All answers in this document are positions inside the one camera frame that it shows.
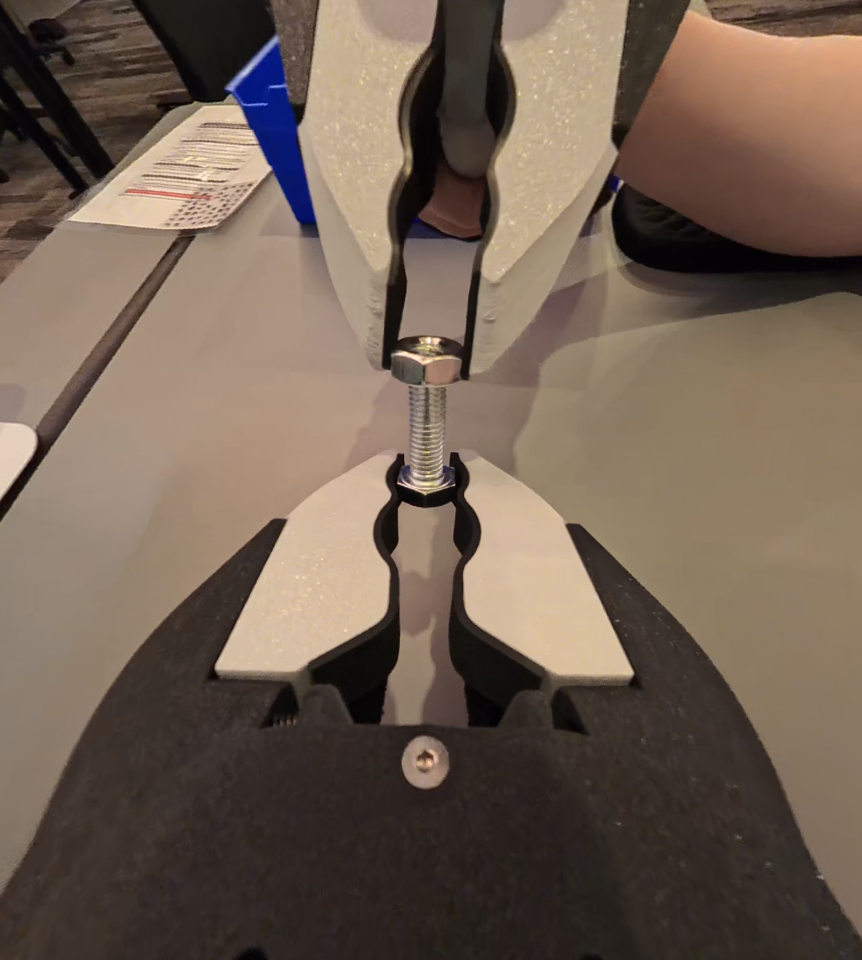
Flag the silver hex nut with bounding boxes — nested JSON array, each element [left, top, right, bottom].
[[389, 335, 466, 385]]

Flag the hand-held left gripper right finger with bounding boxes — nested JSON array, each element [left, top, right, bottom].
[[448, 450, 636, 717]]

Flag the silver hex bolt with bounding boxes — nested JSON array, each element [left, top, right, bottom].
[[395, 378, 453, 510]]

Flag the person's right forearm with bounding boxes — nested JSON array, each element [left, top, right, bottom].
[[614, 11, 862, 260]]

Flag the black wrist rest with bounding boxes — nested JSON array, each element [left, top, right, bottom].
[[613, 183, 862, 275]]

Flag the black framed display easel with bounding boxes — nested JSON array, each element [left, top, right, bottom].
[[0, 0, 115, 200]]

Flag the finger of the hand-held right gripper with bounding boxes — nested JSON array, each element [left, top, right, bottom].
[[463, 0, 633, 378], [299, 0, 443, 372]]

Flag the laminated instruction sheet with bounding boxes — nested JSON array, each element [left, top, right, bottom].
[[71, 105, 274, 237]]

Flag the person's right hand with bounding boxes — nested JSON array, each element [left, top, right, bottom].
[[417, 161, 490, 240]]

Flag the blue plastic bin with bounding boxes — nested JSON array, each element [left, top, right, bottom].
[[226, 33, 621, 226]]

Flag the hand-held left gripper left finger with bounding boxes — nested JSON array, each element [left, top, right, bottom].
[[213, 450, 402, 725]]

